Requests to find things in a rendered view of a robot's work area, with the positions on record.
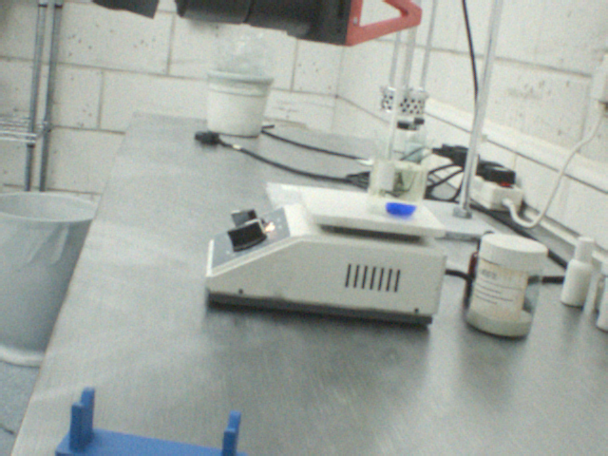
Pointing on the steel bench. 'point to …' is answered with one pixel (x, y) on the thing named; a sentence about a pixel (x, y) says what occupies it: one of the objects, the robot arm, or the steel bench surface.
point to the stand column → (480, 111)
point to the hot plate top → (343, 200)
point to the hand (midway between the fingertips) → (410, 15)
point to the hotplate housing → (336, 273)
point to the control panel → (221, 252)
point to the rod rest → (123, 444)
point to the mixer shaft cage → (408, 107)
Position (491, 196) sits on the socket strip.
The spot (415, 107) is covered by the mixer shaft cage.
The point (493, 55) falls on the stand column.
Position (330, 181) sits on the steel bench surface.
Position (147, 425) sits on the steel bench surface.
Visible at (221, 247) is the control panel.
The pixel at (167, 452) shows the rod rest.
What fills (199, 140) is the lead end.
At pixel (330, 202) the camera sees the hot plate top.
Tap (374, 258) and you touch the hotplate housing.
